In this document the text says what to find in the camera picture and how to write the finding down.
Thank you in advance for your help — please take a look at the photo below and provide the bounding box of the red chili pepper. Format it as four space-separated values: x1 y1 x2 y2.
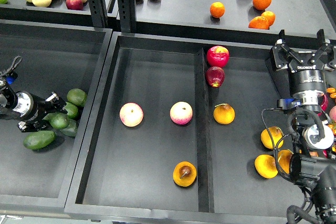
321 94 329 111

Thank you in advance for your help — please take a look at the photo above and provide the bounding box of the yellow pear lower middle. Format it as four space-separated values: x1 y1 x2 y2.
278 150 293 174

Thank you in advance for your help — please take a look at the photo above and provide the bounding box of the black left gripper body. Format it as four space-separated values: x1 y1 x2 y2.
13 91 67 132

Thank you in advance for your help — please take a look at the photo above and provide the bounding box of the bright red apple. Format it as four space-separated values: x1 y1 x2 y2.
206 46 229 68

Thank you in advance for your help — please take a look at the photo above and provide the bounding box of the orange lower right back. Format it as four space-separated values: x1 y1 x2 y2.
261 10 276 26

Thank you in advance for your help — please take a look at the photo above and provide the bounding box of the black left tray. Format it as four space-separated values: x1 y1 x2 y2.
1 20 112 215

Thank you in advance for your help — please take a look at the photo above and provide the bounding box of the yellow pear with brown stem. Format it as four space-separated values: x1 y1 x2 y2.
173 161 197 187

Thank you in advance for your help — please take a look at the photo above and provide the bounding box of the black middle divided tray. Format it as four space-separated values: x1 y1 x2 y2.
65 33 304 223

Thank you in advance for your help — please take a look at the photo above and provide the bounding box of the orange centre shelf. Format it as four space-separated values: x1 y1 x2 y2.
209 2 225 18

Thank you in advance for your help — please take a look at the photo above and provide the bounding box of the green avocado top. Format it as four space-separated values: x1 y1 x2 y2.
67 88 87 108

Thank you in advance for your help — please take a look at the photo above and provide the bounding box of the dark red apple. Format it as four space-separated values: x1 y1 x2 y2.
205 66 225 88

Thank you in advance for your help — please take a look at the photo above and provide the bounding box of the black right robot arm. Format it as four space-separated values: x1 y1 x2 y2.
267 30 335 223

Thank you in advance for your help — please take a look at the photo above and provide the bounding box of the red apple on shelf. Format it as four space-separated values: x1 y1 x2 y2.
66 0 83 10

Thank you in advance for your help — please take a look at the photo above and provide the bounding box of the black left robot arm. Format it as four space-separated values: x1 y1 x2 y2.
1 56 67 132

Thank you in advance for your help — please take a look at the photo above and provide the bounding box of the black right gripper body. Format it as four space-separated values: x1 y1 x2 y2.
270 40 335 98

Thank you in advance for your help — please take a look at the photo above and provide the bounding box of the pink peach left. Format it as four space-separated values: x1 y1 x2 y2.
119 102 144 127

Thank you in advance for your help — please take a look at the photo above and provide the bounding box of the orange lower right front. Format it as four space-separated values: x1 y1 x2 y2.
248 16 269 29

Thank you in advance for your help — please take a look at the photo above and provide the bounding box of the peach at right edge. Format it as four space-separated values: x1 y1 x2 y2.
329 106 336 121

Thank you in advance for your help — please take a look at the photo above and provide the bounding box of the green avocado bottom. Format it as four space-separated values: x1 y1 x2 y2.
23 131 56 150

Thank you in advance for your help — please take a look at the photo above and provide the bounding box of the pink peach right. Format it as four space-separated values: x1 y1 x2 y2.
170 101 193 125

